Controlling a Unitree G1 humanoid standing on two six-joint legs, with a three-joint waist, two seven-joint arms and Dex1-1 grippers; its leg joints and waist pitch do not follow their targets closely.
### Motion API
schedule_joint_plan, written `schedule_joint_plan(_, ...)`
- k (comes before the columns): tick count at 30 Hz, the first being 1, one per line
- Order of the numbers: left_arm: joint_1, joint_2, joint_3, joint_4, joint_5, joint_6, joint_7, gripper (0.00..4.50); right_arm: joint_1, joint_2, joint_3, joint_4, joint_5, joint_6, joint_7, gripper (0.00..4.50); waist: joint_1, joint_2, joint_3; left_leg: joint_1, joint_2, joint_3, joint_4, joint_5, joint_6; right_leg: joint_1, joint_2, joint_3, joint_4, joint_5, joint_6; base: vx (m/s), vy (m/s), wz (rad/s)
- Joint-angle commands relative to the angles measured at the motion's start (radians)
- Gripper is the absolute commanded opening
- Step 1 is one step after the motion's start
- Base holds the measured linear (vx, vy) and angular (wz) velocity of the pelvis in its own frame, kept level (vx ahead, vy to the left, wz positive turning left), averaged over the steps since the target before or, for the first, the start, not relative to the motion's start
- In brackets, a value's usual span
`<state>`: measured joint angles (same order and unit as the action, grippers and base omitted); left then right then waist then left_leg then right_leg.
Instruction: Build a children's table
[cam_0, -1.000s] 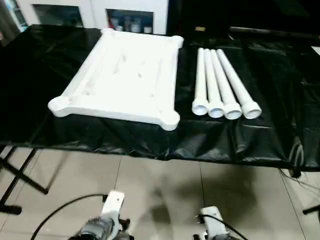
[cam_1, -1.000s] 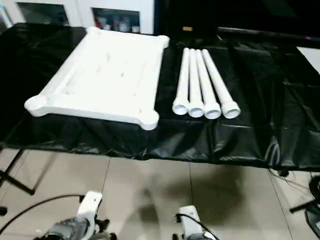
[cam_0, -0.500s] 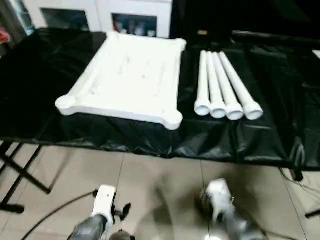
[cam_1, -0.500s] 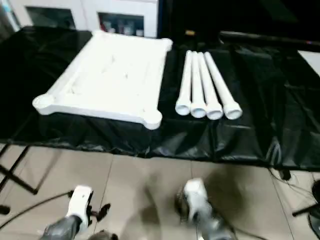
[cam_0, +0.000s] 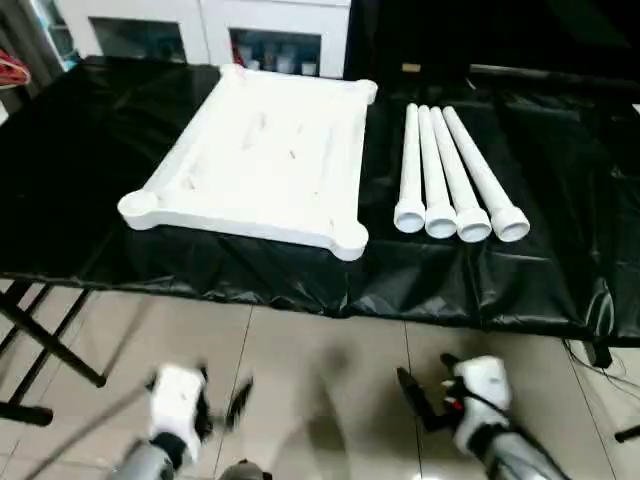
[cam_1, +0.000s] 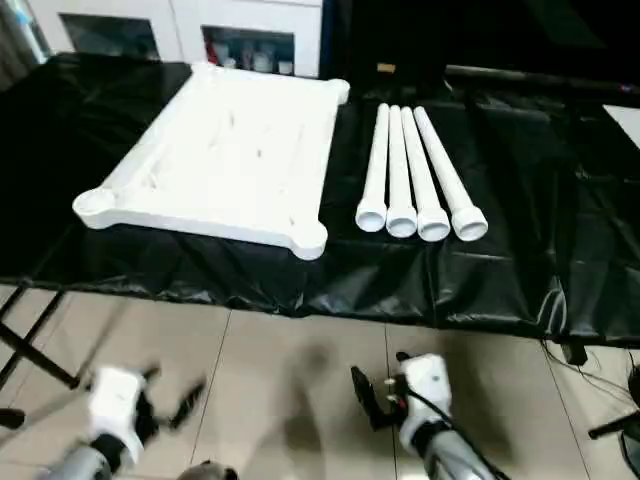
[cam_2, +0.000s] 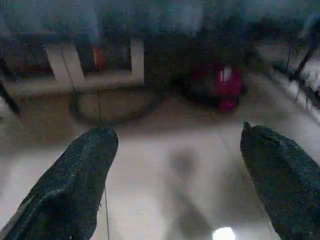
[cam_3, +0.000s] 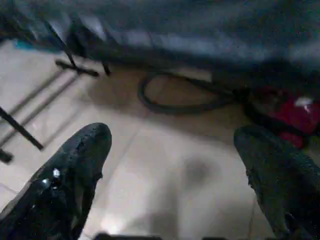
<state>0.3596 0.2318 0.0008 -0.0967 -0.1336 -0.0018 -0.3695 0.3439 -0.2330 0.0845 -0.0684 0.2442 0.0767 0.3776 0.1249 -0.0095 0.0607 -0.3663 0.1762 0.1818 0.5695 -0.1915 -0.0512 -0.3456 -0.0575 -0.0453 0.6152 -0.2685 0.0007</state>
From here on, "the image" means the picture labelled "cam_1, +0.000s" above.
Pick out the white plastic table leg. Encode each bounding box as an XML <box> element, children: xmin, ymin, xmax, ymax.
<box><xmin>385</xmin><ymin>105</ymin><xmax>420</xmax><ymax>238</ymax></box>
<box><xmin>412</xmin><ymin>105</ymin><xmax>489</xmax><ymax>240</ymax></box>
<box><xmin>399</xmin><ymin>106</ymin><xmax>450</xmax><ymax>241</ymax></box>
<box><xmin>355</xmin><ymin>103</ymin><xmax>391</xmax><ymax>234</ymax></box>

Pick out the white plastic table top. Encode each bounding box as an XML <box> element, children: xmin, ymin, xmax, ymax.
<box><xmin>72</xmin><ymin>61</ymin><xmax>351</xmax><ymax>261</ymax></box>

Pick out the dark robot foot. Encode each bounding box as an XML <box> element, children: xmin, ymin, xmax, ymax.
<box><xmin>182</xmin><ymin>462</ymin><xmax>236</xmax><ymax>480</ymax></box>

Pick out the black glossy mat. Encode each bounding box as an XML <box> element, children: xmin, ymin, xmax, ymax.
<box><xmin>0</xmin><ymin>52</ymin><xmax>640</xmax><ymax>349</ymax></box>

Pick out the black tripod leg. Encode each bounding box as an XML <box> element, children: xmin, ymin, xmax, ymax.
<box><xmin>588</xmin><ymin>414</ymin><xmax>640</xmax><ymax>440</ymax></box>

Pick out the black round stand base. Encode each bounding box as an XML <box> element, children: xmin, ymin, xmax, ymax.
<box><xmin>619</xmin><ymin>432</ymin><xmax>640</xmax><ymax>480</ymax></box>

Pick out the long black bar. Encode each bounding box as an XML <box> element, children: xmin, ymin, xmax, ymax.
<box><xmin>444</xmin><ymin>64</ymin><xmax>640</xmax><ymax>95</ymax></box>

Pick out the white flat board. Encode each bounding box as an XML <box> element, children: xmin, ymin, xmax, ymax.
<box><xmin>602</xmin><ymin>103</ymin><xmax>640</xmax><ymax>151</ymax></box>

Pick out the white cabinet with glass doors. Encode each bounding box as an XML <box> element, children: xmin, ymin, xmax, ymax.
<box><xmin>37</xmin><ymin>0</ymin><xmax>324</xmax><ymax>80</ymax></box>

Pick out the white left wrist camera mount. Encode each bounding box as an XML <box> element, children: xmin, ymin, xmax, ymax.
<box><xmin>87</xmin><ymin>367</ymin><xmax>149</xmax><ymax>469</ymax></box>

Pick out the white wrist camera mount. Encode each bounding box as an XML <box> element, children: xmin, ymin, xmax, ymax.
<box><xmin>87</xmin><ymin>367</ymin><xmax>149</xmax><ymax>469</ymax></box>
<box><xmin>397</xmin><ymin>352</ymin><xmax>454</xmax><ymax>454</ymax></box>

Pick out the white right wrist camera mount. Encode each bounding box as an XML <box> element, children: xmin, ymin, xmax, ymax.
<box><xmin>397</xmin><ymin>352</ymin><xmax>454</xmax><ymax>454</ymax></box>

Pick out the black folding stand frame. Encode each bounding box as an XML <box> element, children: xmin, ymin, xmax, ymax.
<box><xmin>0</xmin><ymin>287</ymin><xmax>81</xmax><ymax>391</ymax></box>

